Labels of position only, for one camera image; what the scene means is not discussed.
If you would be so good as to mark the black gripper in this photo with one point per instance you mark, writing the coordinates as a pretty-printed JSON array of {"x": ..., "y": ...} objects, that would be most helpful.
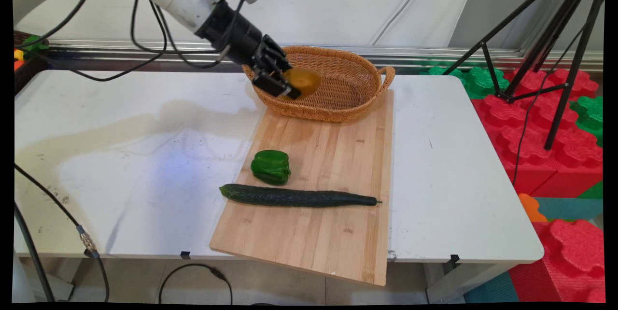
[{"x": 231, "y": 32}]

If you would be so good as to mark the yellow-brown potato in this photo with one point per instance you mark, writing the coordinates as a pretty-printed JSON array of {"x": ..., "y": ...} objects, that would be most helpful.
[{"x": 306, "y": 80}]

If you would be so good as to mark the woven wicker basket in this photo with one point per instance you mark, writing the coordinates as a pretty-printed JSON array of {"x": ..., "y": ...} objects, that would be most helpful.
[{"x": 347, "y": 88}]

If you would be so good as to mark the green bell pepper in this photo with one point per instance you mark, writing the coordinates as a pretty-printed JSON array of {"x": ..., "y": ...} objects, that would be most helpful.
[{"x": 270, "y": 167}]

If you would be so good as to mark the bamboo cutting board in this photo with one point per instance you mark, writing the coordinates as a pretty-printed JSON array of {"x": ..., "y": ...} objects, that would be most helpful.
[{"x": 328, "y": 165}]

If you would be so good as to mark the long dark green cucumber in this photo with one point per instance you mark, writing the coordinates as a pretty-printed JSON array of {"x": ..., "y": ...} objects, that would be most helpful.
[{"x": 289, "y": 197}]

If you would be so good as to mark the green foam block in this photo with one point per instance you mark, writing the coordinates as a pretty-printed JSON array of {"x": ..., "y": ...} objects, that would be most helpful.
[
  {"x": 591, "y": 112},
  {"x": 483, "y": 80},
  {"x": 594, "y": 191}
]

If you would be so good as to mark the small green foam piece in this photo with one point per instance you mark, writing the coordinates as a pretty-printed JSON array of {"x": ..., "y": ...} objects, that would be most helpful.
[{"x": 35, "y": 43}]

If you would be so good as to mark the small orange foam piece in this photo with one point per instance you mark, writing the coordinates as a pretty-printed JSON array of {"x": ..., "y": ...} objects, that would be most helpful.
[{"x": 18, "y": 64}]

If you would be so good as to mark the small yellow foam piece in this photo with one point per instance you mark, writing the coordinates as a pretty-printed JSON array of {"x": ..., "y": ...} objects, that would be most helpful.
[{"x": 18, "y": 54}]

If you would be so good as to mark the large red foam block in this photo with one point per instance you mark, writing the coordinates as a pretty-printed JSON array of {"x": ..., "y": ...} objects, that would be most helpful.
[
  {"x": 569, "y": 261},
  {"x": 531, "y": 155}
]

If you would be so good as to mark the white table leg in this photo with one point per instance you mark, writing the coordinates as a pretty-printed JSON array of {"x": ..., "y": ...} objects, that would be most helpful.
[{"x": 449, "y": 286}]

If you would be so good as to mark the black tripod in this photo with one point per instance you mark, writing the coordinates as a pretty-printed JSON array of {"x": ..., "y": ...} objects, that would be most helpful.
[{"x": 572, "y": 73}]

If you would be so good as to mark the teal foam mat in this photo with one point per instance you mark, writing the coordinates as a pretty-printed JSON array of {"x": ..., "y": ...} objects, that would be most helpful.
[
  {"x": 492, "y": 290},
  {"x": 569, "y": 208}
]

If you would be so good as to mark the aluminium wall rail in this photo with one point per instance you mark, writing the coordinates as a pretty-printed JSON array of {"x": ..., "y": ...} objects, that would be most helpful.
[{"x": 434, "y": 54}]

